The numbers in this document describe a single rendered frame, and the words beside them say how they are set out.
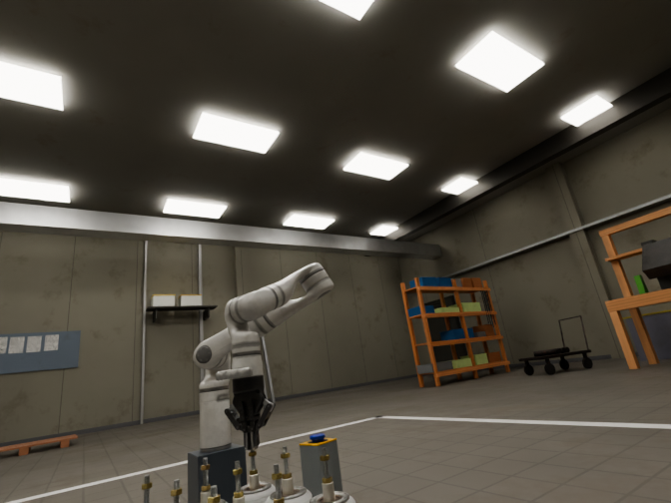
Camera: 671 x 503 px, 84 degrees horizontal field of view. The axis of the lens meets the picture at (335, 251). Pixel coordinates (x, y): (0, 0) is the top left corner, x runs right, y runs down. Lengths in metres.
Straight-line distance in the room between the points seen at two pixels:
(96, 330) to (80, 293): 0.85
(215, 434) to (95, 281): 8.38
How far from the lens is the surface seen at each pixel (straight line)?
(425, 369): 7.35
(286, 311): 1.21
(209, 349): 1.29
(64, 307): 9.42
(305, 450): 1.07
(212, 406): 1.30
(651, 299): 6.27
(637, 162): 9.72
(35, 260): 9.71
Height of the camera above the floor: 0.48
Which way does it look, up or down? 18 degrees up
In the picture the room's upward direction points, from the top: 8 degrees counter-clockwise
